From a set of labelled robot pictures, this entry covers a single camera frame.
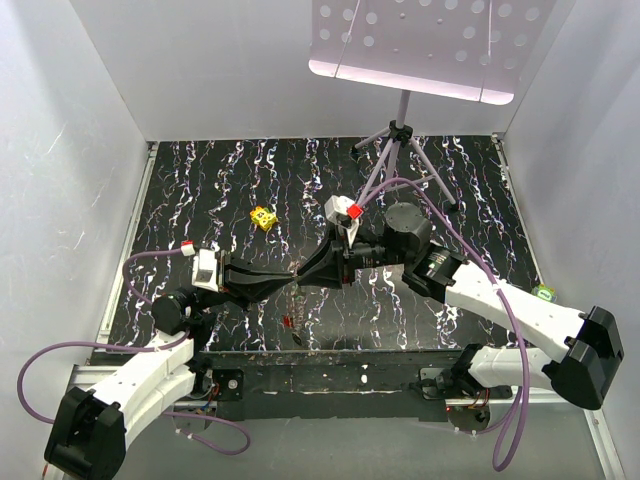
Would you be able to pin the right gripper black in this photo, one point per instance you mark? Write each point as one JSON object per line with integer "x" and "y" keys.
{"x": 330, "y": 257}

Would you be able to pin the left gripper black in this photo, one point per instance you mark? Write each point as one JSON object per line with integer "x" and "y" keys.
{"x": 240, "y": 285}

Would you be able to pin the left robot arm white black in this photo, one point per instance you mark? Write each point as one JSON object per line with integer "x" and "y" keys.
{"x": 94, "y": 428}

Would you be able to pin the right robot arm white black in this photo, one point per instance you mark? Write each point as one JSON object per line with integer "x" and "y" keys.
{"x": 573, "y": 353}

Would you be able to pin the yellow owl number block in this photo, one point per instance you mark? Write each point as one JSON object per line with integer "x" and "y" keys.
{"x": 263, "y": 218}

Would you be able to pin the green owl number block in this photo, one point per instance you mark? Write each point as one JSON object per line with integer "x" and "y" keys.
{"x": 545, "y": 293}

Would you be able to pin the lilac music stand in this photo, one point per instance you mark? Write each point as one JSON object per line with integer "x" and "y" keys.
{"x": 474, "y": 51}

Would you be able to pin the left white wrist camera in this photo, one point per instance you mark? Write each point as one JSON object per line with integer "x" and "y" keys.
{"x": 205, "y": 269}

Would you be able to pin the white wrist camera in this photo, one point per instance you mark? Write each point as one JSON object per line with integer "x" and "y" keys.
{"x": 205, "y": 269}
{"x": 344, "y": 214}

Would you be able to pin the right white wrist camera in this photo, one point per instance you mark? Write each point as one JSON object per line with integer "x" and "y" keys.
{"x": 344, "y": 214}

